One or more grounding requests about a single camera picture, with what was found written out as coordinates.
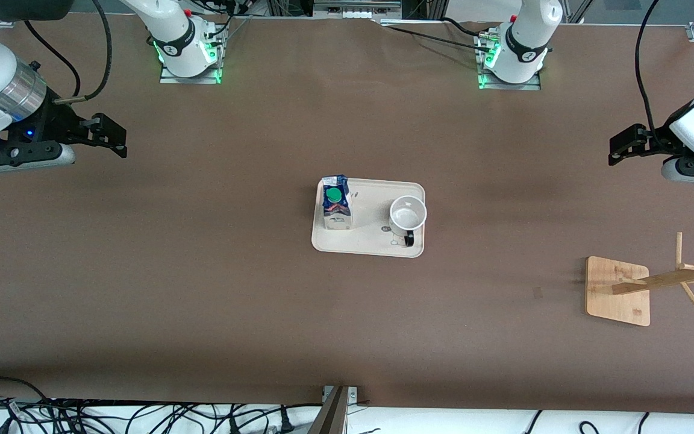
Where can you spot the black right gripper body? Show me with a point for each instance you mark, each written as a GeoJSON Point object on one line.
{"type": "Point", "coordinates": [58, 122]}

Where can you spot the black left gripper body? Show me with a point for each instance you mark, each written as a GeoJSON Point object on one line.
{"type": "Point", "coordinates": [654, 136]}

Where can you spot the blue milk carton green cap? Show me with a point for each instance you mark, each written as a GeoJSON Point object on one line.
{"type": "Point", "coordinates": [338, 220]}

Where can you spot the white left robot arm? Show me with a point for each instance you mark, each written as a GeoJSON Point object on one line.
{"type": "Point", "coordinates": [522, 42]}

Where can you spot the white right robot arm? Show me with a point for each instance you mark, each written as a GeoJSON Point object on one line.
{"type": "Point", "coordinates": [172, 36]}

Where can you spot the white tray with bear print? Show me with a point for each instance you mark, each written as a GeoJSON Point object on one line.
{"type": "Point", "coordinates": [371, 241]}

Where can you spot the wooden mug stand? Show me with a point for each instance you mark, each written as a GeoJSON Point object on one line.
{"type": "Point", "coordinates": [618, 295]}

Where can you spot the aluminium right arm base plate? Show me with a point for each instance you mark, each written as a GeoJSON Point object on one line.
{"type": "Point", "coordinates": [202, 78]}

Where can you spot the aluminium left arm base plate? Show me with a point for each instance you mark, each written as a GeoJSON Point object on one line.
{"type": "Point", "coordinates": [485, 83]}

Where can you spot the small metal post bracket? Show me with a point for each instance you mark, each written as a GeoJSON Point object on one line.
{"type": "Point", "coordinates": [353, 393]}

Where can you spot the grey metal camera post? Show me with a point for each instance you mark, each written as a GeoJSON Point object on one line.
{"type": "Point", "coordinates": [330, 416]}

